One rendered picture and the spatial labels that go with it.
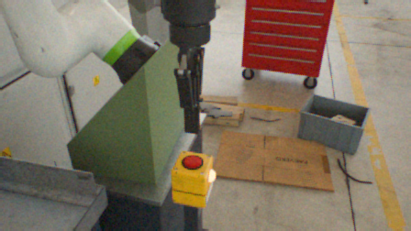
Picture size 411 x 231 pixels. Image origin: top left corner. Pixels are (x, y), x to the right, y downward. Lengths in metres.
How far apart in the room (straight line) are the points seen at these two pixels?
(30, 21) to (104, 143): 0.33
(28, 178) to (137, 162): 0.25
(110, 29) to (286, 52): 2.22
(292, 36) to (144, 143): 2.23
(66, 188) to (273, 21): 2.38
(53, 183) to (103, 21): 0.42
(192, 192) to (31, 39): 0.49
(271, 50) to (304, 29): 0.32
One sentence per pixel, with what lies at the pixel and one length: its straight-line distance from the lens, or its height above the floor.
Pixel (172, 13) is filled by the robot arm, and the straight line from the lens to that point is 0.57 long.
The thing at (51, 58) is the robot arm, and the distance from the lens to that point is 0.85.
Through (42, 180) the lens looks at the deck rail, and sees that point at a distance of 0.86.
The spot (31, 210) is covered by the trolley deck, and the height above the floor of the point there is 0.85.
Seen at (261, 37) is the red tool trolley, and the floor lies 0.44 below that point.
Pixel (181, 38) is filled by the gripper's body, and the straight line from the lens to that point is 0.59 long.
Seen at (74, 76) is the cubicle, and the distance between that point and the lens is 1.84.
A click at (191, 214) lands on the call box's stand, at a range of 0.86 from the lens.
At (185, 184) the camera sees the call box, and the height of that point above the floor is 0.87.
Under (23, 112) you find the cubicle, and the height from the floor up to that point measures 0.66.
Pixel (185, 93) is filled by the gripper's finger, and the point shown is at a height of 1.10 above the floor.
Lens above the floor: 1.40
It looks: 32 degrees down
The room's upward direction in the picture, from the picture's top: straight up
